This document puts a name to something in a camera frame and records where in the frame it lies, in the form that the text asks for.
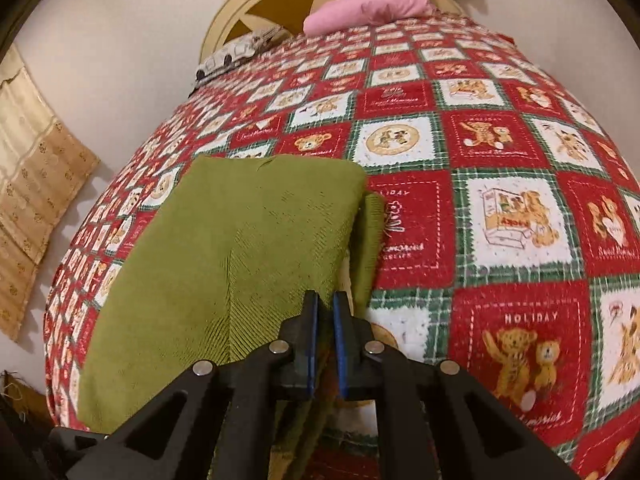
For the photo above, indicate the white black patterned pillow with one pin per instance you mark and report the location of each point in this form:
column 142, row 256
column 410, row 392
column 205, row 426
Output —
column 235, row 55

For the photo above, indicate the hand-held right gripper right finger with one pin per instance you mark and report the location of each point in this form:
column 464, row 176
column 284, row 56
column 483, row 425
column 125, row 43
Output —
column 342, row 345

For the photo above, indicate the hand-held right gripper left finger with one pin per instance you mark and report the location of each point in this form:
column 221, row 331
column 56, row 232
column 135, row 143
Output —
column 311, row 345

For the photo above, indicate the dark brown furniture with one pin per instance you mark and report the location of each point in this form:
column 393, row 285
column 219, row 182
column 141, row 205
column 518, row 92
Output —
column 22, row 395

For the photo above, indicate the green orange cream striped sweater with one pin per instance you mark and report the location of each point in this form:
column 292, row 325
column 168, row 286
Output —
column 225, row 240

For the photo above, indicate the pink pillow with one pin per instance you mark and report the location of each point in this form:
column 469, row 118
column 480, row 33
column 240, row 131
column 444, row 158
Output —
column 365, row 10

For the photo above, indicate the red teddy bear printed blanket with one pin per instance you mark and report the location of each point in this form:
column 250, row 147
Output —
column 500, row 160

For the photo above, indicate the beige floral curtain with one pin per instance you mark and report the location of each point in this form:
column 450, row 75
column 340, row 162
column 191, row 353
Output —
column 35, row 180

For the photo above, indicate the cream and brown headboard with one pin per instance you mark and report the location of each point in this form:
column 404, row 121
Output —
column 240, row 15

